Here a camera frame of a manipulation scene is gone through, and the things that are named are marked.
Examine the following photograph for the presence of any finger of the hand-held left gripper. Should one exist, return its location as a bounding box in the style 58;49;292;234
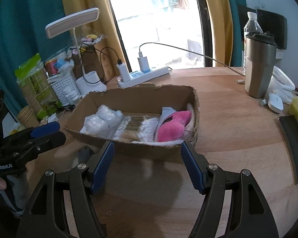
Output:
29;121;61;140
33;131;67;153

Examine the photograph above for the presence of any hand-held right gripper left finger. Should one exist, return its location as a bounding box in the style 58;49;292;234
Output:
16;141;115;238

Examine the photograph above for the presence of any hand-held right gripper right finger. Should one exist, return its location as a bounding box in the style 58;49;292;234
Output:
180;140;279;238

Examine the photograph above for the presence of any clear plastic pack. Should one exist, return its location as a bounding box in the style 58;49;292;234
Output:
83;104;123;138

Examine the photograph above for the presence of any pink plush toy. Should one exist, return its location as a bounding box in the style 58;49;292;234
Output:
156;110;192;142

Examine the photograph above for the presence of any white cloth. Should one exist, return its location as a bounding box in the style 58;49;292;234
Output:
160;106;177;123
182;104;198;142

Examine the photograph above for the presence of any cartoon print tissue pack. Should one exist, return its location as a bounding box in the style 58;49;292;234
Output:
114;115;160;143

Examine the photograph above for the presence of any stack of brown paper cups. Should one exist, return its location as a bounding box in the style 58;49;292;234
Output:
16;105;41;127

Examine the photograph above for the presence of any person's grey clothing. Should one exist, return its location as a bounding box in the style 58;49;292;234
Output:
0;173;29;217

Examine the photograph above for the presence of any green pack of paper cups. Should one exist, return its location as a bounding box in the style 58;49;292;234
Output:
14;53;63;120

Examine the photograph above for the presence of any white woven basket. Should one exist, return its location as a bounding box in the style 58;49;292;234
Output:
49;73;80;106

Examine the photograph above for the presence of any red can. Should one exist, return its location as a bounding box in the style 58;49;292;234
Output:
45;58;58;76

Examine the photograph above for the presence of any tall brown cardboard box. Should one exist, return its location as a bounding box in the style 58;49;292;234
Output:
73;46;123;83

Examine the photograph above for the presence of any bag of small plush toys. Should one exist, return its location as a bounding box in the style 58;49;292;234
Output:
80;33;107;47

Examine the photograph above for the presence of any white power strip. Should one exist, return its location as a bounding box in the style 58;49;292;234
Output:
116;66;170;89

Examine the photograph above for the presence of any wide teal curtain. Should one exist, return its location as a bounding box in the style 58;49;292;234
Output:
0;0;74;119

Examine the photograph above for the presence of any white computer mouse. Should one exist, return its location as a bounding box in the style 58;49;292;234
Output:
267;92;284;112

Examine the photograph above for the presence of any white and blue charger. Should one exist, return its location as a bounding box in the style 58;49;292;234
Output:
137;52;150;74

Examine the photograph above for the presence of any white desk lamp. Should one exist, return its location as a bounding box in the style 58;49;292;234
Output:
45;7;108;97

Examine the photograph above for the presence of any steel tumbler with black lid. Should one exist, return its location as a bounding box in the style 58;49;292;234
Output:
244;32;278;99

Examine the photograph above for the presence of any white plastic bowl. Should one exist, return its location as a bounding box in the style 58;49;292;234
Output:
270;66;296;105

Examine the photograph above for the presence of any wide yellow curtain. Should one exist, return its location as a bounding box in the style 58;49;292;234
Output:
59;0;128;72

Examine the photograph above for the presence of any narrow yellow curtain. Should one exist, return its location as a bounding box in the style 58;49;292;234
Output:
201;0;234;68

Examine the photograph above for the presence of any narrow teal curtain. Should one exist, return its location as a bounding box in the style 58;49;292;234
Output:
223;0;247;67

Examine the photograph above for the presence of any clear water bottle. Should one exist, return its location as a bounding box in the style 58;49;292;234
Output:
243;12;264;76

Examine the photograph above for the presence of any black monitor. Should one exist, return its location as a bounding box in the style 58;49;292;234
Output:
237;4;288;50

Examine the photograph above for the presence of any white charger with black cable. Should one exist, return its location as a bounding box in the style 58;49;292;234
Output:
79;43;131;83

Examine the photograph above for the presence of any long white charging cable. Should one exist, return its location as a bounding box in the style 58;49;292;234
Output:
139;42;246;83

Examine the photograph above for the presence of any dark balcony door frame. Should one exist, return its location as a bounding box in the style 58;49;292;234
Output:
104;0;213;73

